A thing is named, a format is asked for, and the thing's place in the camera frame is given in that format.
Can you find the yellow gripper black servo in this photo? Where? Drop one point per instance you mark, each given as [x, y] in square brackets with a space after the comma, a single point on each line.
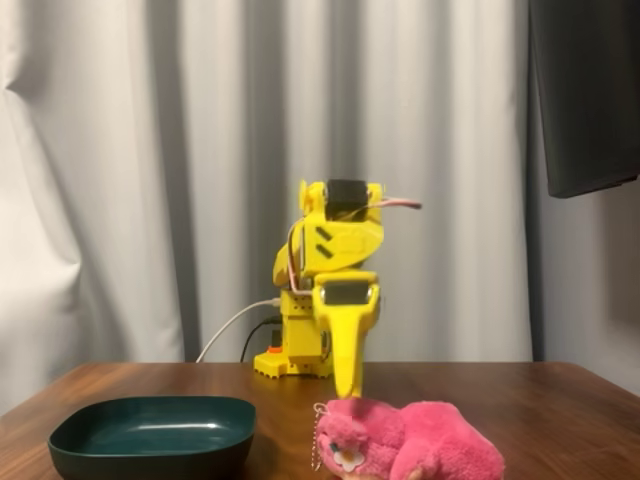
[345, 311]

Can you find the dark teal square plate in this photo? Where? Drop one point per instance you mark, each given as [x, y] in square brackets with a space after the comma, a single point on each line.
[150, 460]

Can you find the black orange table clamp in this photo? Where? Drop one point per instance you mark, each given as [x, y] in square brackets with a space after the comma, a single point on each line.
[274, 350]

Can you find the light grey curtain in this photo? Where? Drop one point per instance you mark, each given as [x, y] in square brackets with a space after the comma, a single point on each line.
[125, 150]

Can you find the yellow robot base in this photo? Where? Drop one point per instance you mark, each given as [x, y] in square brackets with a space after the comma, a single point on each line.
[300, 340]

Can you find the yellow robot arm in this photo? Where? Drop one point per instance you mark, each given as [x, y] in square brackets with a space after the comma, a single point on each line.
[345, 245]

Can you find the dark hanging fabric panel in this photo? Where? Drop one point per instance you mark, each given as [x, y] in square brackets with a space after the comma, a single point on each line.
[585, 100]

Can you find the pink plush strawberry bear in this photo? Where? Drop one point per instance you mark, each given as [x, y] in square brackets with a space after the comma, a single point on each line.
[425, 440]

